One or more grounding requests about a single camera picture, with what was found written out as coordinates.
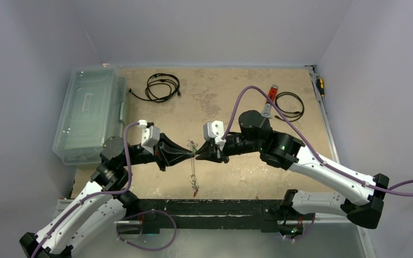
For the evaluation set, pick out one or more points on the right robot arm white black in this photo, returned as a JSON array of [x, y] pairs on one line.
[[356, 196]]

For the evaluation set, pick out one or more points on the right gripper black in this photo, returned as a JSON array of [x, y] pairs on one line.
[[219, 149]]

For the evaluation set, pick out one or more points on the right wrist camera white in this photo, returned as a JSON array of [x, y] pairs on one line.
[[214, 131]]

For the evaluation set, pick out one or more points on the red handled adjustable wrench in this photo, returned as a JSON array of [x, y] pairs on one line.
[[272, 95]]

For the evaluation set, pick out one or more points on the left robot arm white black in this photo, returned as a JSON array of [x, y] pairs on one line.
[[105, 198]]

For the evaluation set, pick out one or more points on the aluminium frame rail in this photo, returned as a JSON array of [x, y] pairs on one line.
[[209, 94]]

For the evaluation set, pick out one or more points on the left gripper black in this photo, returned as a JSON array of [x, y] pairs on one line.
[[163, 151]]

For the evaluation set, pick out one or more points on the yellow black screwdriver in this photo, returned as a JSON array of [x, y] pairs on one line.
[[320, 87]]

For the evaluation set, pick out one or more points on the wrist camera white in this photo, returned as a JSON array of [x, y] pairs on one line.
[[149, 133], [214, 131]]

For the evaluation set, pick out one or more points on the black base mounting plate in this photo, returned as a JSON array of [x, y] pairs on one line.
[[265, 215]]

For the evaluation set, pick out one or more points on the clear plastic storage bin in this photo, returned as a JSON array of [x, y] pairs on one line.
[[93, 111]]

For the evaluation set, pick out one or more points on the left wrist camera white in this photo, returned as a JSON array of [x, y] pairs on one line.
[[149, 133]]

